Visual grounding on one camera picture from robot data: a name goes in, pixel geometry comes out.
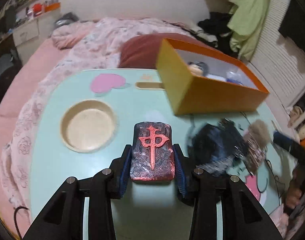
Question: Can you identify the black satin lace cloth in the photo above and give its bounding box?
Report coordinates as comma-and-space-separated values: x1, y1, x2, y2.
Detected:
187, 119, 249, 177

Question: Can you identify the red mahjong tile block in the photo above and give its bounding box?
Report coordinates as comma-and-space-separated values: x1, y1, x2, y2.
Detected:
130, 122, 175, 182

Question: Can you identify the person's right hand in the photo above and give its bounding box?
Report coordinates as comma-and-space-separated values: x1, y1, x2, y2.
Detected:
284, 167, 302, 210

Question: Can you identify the brown fur pompom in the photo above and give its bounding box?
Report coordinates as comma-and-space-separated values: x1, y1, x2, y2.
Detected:
248, 119, 271, 148

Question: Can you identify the brown milk carton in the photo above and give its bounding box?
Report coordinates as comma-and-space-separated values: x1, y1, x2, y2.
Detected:
243, 128, 270, 176

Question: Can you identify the orange cardboard box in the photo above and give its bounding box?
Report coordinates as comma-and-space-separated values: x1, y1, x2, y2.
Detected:
156, 38, 269, 115

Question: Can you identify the green hanging garment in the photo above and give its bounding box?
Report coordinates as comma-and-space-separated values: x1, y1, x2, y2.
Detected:
227, 0, 270, 61

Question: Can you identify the black clothes pile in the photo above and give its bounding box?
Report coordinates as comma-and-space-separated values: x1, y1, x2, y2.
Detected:
197, 12, 232, 51

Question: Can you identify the dark red pillow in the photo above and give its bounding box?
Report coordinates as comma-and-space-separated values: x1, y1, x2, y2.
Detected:
118, 33, 196, 69

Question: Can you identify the pink floral blanket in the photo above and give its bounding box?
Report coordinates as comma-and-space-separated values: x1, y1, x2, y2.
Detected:
0, 17, 193, 207

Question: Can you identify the white desk drawer unit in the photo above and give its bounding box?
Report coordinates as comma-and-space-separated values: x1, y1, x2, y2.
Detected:
12, 9, 61, 46

